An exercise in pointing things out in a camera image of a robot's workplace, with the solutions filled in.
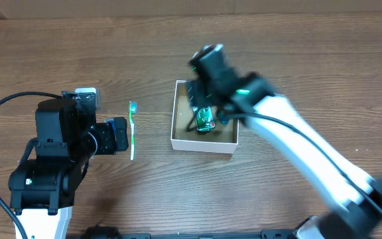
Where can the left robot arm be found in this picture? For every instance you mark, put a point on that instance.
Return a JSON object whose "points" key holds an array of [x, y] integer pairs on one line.
{"points": [[44, 185]]}

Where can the green toothbrush with cap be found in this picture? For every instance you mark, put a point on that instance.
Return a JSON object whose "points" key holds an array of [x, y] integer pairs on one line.
{"points": [[132, 111]]}

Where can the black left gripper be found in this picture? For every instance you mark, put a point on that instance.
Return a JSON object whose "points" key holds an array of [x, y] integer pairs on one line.
{"points": [[121, 133]]}

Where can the blue mouthwash bottle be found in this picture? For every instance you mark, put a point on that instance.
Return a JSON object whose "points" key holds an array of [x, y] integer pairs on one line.
{"points": [[222, 117]]}

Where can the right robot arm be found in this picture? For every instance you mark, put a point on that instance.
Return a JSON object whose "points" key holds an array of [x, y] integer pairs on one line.
{"points": [[354, 197]]}

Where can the white cardboard box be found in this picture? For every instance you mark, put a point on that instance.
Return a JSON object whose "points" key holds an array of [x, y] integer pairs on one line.
{"points": [[222, 139]]}

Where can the blue disposable razor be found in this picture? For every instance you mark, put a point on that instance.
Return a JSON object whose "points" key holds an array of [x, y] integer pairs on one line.
{"points": [[112, 139]]}

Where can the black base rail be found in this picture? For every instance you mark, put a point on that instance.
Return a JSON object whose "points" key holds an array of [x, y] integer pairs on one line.
{"points": [[106, 232]]}

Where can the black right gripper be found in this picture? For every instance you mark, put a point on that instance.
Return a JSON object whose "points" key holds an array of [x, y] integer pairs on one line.
{"points": [[197, 96]]}

